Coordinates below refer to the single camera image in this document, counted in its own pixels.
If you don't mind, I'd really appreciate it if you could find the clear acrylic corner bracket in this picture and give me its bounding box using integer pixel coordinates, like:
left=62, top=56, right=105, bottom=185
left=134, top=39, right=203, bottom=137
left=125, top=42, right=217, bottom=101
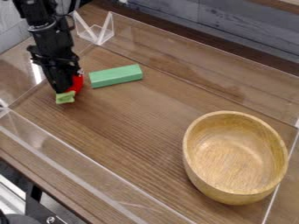
left=72, top=11, right=114, bottom=46

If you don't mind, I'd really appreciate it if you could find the red plush strawberry toy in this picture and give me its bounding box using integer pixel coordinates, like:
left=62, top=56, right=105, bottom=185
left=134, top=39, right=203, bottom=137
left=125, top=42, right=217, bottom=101
left=54, top=74, right=84, bottom=104

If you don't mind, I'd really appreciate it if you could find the clear acrylic barrier wall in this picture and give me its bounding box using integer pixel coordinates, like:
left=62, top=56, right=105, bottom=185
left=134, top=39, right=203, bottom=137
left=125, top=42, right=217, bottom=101
left=0, top=6, right=299, bottom=224

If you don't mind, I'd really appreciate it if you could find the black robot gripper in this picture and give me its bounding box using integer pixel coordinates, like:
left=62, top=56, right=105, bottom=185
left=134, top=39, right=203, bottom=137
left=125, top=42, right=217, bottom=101
left=26, top=27, right=82, bottom=94

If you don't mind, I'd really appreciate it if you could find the wooden bowl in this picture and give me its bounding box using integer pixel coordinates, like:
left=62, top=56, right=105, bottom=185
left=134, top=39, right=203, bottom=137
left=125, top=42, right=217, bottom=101
left=181, top=110, right=288, bottom=205

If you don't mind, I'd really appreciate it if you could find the green rectangular block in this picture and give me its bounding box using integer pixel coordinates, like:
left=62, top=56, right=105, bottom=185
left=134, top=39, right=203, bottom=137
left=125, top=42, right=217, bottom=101
left=88, top=64, right=142, bottom=88

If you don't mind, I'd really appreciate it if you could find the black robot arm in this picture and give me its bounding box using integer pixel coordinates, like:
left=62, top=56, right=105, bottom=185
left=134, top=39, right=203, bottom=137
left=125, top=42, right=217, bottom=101
left=13, top=0, right=82, bottom=94

